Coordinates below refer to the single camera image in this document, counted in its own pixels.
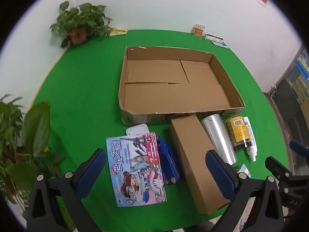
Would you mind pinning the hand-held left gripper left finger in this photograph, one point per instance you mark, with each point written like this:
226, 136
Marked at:
90, 174

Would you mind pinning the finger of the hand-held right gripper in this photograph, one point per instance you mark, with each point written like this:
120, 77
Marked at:
277, 168
299, 148

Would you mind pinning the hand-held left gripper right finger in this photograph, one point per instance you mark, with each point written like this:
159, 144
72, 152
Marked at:
223, 174

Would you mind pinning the silver metal can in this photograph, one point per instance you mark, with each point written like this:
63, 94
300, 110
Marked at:
217, 137

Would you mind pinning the colourful cartoon puzzle box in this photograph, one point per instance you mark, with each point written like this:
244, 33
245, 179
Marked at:
135, 169

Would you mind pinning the yellow label jar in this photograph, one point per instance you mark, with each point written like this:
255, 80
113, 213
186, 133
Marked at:
237, 130

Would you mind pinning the blue stapler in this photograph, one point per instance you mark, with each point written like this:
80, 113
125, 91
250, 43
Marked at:
169, 159

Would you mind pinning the cardboard box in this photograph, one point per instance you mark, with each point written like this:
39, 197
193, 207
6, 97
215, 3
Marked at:
169, 96

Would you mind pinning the small colourful card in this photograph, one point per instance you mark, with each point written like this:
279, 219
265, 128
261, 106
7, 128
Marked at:
243, 170

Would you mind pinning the white plastic bottle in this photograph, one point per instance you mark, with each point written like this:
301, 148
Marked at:
249, 137

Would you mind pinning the glass door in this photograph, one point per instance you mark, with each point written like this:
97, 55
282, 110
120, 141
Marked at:
289, 96

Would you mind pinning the white plastic board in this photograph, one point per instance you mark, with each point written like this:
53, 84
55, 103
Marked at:
136, 129

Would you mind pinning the large leafy plant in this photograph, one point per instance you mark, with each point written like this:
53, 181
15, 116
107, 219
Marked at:
36, 130

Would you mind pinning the green tablecloth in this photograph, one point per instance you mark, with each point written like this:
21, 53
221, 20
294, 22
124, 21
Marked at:
84, 89

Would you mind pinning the yellow cloth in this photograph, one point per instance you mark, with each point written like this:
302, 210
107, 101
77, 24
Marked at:
118, 32

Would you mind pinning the orange glass jar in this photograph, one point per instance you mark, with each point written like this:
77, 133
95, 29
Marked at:
198, 30

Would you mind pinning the small potted plant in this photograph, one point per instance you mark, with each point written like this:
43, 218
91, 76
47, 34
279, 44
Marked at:
79, 19

